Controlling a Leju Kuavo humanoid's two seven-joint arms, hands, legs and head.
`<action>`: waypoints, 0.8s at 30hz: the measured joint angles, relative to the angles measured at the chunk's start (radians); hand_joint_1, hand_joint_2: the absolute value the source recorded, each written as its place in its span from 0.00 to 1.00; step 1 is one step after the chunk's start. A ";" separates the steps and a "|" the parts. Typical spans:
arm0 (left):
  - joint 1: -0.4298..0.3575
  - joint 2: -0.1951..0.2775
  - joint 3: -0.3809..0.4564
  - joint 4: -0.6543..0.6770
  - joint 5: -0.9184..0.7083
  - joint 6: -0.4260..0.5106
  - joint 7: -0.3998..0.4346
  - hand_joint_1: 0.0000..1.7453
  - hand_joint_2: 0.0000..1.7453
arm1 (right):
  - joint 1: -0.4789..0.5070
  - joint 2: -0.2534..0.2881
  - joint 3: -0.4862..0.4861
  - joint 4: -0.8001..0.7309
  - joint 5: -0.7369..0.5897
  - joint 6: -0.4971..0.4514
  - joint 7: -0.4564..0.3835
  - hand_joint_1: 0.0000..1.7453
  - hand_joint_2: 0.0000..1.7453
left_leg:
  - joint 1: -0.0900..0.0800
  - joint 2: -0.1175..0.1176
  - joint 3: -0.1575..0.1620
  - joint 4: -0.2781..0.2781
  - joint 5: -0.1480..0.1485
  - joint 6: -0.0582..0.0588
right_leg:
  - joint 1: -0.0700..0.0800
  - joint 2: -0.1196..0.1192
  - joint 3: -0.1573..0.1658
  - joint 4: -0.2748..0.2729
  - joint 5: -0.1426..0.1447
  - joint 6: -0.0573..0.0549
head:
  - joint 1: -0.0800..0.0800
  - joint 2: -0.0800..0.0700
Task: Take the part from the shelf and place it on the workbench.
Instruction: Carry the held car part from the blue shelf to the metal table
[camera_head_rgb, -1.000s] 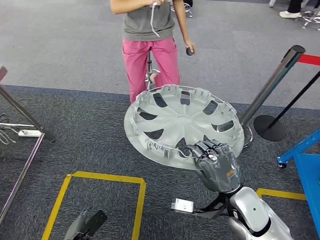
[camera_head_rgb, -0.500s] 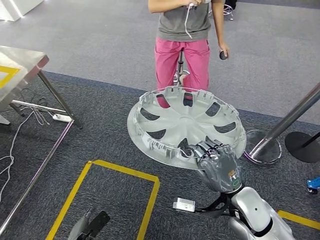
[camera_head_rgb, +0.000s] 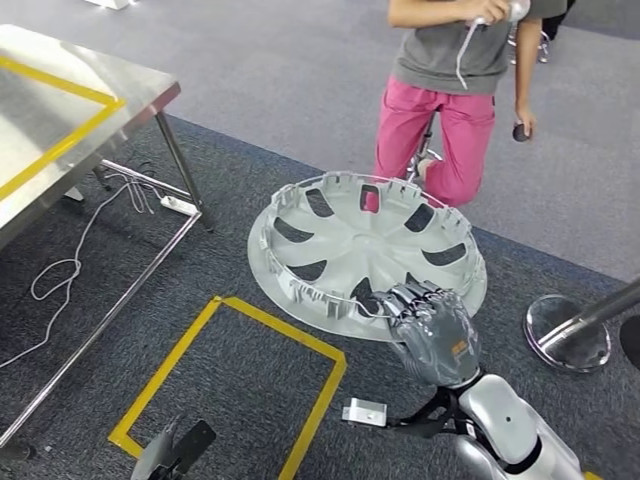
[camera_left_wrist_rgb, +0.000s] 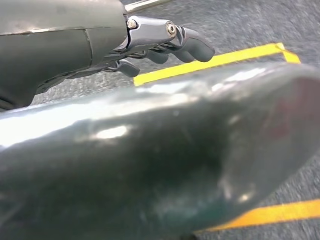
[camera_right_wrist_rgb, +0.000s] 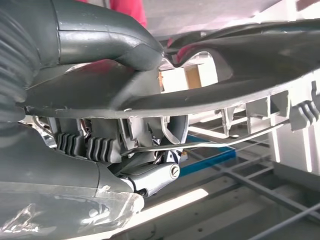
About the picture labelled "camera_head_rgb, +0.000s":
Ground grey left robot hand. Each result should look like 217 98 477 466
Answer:
130 417 184 480

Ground person's left hand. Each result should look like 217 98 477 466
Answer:
515 102 538 140

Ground person's right hand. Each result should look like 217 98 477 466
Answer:
469 0 511 26

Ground white handheld controller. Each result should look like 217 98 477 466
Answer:
454 0 532 91

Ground grey plastic wheel hubcap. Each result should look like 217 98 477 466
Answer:
247 170 488 344

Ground steel workbench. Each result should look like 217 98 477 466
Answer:
0 23 216 452

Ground chrome stool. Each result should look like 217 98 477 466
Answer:
405 112 444 183
507 23 551 66

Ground person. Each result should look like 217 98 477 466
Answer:
372 0 576 208

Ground yellow floor tape outline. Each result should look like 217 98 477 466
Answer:
107 296 349 480

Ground white power strip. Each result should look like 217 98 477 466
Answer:
159 195 199 219

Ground black stanchion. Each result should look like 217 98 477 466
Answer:
619 314 640 372

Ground yellow bench marking tape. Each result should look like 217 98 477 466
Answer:
0 54 127 203

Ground white cable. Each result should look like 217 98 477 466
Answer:
0 172 156 372

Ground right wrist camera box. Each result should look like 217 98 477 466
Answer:
342 397 389 429

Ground black right camera bracket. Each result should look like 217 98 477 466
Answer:
385 387 471 442

